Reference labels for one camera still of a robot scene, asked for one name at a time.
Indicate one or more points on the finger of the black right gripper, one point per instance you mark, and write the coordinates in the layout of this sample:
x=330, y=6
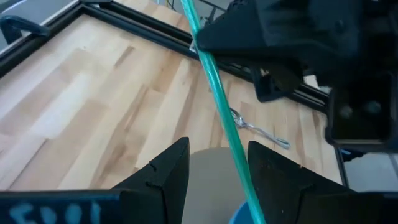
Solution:
x=264, y=31
x=280, y=79

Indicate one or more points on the silver metal spoon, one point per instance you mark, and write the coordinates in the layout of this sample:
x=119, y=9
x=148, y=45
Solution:
x=241, y=121

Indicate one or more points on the grey round plate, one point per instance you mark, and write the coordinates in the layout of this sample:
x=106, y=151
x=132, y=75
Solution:
x=211, y=186

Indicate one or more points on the black aluminium table frame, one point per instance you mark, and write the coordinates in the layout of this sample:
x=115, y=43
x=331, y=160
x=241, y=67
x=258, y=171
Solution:
x=140, y=29

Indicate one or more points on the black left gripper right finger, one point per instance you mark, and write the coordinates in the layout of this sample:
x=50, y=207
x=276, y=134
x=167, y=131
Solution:
x=280, y=189

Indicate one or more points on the blue bowl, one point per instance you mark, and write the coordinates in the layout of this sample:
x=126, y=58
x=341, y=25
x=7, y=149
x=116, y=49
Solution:
x=241, y=216

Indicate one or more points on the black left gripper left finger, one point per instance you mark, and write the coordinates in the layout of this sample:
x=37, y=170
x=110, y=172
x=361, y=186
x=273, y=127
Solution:
x=164, y=193

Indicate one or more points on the green plastic straw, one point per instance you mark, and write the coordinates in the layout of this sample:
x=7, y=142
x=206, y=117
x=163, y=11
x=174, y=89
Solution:
x=229, y=121

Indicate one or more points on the black frame clamp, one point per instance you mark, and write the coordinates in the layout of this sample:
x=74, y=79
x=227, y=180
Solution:
x=18, y=23

